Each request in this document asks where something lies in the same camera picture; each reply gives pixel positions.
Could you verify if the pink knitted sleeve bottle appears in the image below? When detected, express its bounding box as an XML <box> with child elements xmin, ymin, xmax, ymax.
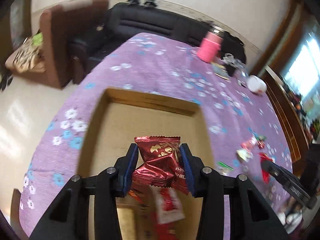
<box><xmin>197</xmin><ymin>26</ymin><xmax>224</xmax><ymax>63</ymax></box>

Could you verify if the small red candy packet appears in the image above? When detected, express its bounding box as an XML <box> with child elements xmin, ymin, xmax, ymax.
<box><xmin>155</xmin><ymin>221</ymin><xmax>177</xmax><ymax>240</ymax></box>

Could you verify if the large red foil snack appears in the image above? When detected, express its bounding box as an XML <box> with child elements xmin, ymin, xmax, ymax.
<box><xmin>132</xmin><ymin>136</ymin><xmax>189</xmax><ymax>194</ymax></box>

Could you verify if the small red green candy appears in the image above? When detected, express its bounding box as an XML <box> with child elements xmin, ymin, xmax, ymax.
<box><xmin>256</xmin><ymin>135</ymin><xmax>267</xmax><ymax>149</ymax></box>

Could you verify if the black sofa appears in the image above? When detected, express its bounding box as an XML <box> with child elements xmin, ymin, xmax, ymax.
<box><xmin>67</xmin><ymin>0</ymin><xmax>247</xmax><ymax>84</ymax></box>

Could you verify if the red and white snack packet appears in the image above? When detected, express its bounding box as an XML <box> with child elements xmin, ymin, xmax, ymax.
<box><xmin>149</xmin><ymin>186</ymin><xmax>185</xmax><ymax>224</ymax></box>

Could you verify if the green clear candy wrapper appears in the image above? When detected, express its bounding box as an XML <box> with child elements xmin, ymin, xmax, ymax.
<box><xmin>216</xmin><ymin>161</ymin><xmax>234</xmax><ymax>176</ymax></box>

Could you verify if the shallow cardboard box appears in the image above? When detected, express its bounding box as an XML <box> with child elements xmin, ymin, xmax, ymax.
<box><xmin>76</xmin><ymin>88</ymin><xmax>215</xmax><ymax>239</ymax></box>

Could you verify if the purple floral tablecloth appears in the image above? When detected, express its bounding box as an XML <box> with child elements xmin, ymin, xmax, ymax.
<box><xmin>20</xmin><ymin>33</ymin><xmax>292</xmax><ymax>235</ymax></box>

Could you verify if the cream white snack packet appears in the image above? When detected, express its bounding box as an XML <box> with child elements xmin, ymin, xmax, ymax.
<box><xmin>236</xmin><ymin>148</ymin><xmax>253</xmax><ymax>162</ymax></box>

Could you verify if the brown armchair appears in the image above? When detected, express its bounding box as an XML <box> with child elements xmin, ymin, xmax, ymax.
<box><xmin>5</xmin><ymin>0</ymin><xmax>109</xmax><ymax>89</ymax></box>

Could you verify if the white red candy packet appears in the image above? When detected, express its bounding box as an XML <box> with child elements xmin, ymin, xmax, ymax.
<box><xmin>259</xmin><ymin>152</ymin><xmax>273</xmax><ymax>184</ymax></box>

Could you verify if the patterned cloth on armchair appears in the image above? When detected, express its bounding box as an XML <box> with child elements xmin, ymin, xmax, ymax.
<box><xmin>12</xmin><ymin>32</ymin><xmax>46</xmax><ymax>73</ymax></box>

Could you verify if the pink My Melody snack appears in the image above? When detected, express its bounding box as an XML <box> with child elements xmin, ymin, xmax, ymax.
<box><xmin>240</xmin><ymin>135</ymin><xmax>258</xmax><ymax>152</ymax></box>

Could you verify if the white plastic jar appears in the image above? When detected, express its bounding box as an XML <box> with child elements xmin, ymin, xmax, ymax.
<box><xmin>246</xmin><ymin>75</ymin><xmax>267</xmax><ymax>95</ymax></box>

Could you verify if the small booklet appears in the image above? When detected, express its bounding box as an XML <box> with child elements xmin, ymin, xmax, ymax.
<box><xmin>211</xmin><ymin>62</ymin><xmax>230</xmax><ymax>80</ymax></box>

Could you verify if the wooden glass cabinet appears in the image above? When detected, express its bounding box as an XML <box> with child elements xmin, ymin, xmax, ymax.
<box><xmin>251</xmin><ymin>0</ymin><xmax>319</xmax><ymax>176</ymax></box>

